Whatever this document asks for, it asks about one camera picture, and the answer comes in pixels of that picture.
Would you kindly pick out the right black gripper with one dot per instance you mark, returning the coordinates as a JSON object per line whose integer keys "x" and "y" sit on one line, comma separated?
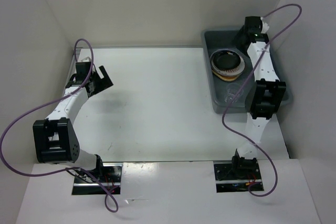
{"x": 241, "y": 33}

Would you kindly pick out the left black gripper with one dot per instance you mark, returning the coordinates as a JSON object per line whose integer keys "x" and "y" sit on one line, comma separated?
{"x": 104, "y": 83}

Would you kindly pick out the orange patterned round plate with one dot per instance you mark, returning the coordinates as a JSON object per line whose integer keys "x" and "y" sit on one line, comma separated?
{"x": 234, "y": 72}

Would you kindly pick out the black round plate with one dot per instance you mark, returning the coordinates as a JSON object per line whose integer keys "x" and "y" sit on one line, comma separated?
{"x": 226, "y": 60}

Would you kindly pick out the woven bamboo pattern tray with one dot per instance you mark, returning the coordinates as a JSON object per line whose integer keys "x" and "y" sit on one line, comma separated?
{"x": 226, "y": 78}

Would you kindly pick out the clear plastic cup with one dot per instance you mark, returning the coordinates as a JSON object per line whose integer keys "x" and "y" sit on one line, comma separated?
{"x": 231, "y": 91}

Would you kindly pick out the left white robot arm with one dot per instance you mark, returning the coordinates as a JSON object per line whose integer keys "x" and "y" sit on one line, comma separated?
{"x": 55, "y": 138}

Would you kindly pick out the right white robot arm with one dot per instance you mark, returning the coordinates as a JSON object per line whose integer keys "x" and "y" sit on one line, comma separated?
{"x": 266, "y": 94}

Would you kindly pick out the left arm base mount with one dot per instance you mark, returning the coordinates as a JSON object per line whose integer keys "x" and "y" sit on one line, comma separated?
{"x": 110, "y": 178}

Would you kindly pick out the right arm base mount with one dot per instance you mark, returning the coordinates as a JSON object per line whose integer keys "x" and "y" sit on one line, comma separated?
{"x": 237, "y": 175}

